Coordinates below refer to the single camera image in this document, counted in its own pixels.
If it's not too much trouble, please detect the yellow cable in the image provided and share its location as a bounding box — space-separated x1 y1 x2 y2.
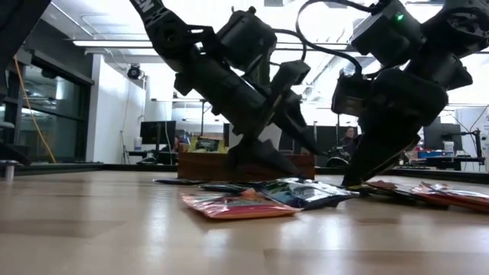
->
13 55 57 164

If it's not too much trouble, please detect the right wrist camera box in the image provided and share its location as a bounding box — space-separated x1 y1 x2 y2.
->
331 73 368 118

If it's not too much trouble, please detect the black dome camera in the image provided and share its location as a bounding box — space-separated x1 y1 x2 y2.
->
127 63 144 81

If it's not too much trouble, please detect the wooden organizer box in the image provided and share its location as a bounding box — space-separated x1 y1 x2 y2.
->
176 151 316 181

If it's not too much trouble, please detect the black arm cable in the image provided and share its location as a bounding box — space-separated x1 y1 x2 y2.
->
269 27 309 64
295 0 379 76

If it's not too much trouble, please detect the blue blackcurrant tea packet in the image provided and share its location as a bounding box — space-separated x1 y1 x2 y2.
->
197 182 251 194
257 176 361 212

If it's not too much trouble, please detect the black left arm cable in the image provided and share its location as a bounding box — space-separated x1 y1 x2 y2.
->
269 27 309 64

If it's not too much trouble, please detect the white cylindrical post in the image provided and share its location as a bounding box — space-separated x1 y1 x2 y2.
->
0 159 18 183

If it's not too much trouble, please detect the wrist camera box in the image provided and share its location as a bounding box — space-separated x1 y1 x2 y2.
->
280 60 312 84
331 73 368 118

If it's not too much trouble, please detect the orange tea packet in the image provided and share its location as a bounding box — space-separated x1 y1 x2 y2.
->
409 181 489 214
180 189 303 220
364 179 423 198

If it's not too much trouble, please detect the blue storage bin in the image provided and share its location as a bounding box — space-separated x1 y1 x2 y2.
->
416 149 444 159

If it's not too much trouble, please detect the black computer monitor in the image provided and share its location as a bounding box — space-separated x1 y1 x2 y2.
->
139 120 177 146
422 116 461 152

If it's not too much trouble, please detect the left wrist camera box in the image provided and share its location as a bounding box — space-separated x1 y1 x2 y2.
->
280 60 312 84

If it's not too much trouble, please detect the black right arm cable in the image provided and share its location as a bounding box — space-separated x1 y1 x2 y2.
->
295 0 379 76

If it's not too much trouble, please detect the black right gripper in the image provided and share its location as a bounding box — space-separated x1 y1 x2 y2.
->
342 68 450 187

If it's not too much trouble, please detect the long LED light bar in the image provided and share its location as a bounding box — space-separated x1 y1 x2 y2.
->
71 37 356 53

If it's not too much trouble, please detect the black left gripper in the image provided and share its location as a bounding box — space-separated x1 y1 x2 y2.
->
175 57 322 179

